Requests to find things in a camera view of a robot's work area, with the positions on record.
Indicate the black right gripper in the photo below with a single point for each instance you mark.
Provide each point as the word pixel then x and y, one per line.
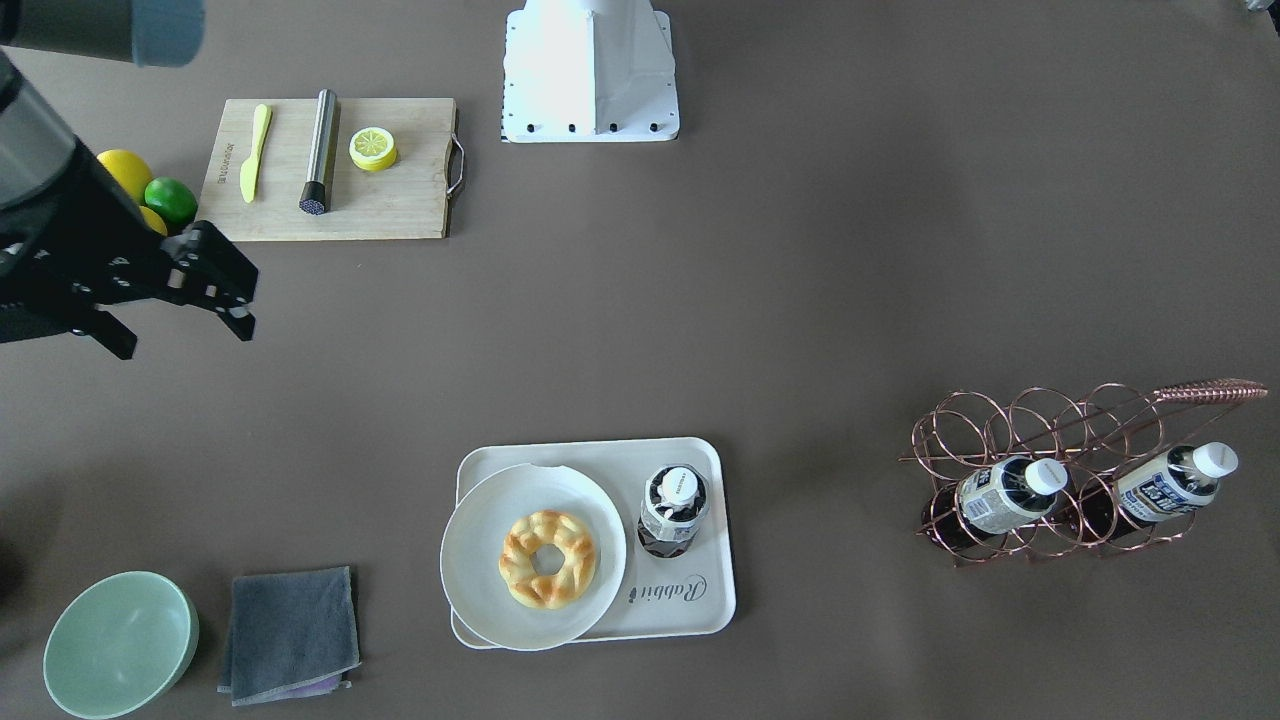
pixel 112 262

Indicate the tea bottle white cap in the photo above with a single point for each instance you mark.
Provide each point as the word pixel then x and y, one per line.
pixel 674 507

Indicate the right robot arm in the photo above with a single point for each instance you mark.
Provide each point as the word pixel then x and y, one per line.
pixel 36 139

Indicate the white rectangular tray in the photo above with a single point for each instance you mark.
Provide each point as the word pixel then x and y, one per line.
pixel 635 594

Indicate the tea bottle in rack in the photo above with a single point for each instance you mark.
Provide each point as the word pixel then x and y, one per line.
pixel 993 502
pixel 1183 480

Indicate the yellow lemon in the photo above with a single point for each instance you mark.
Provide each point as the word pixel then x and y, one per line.
pixel 129 170
pixel 153 220

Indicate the green lime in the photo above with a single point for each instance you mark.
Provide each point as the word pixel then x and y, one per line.
pixel 172 200

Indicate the steel muddler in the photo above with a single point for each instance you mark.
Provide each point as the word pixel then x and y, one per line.
pixel 314 199

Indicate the yellow-green plastic knife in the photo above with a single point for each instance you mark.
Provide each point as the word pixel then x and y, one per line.
pixel 250 168

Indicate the half lemon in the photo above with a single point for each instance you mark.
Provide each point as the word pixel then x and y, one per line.
pixel 373 149

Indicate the green bowl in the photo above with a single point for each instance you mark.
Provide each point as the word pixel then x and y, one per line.
pixel 119 645

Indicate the grey folded cloth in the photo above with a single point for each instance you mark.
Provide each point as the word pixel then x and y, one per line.
pixel 291 635

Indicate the white round plate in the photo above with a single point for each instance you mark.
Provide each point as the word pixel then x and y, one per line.
pixel 471 549

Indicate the braided ring bread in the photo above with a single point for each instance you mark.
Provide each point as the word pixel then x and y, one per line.
pixel 548 560

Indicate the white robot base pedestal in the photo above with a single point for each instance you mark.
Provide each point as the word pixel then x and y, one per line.
pixel 589 72

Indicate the copper wire bottle rack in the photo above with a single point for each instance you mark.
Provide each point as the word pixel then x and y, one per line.
pixel 1115 471

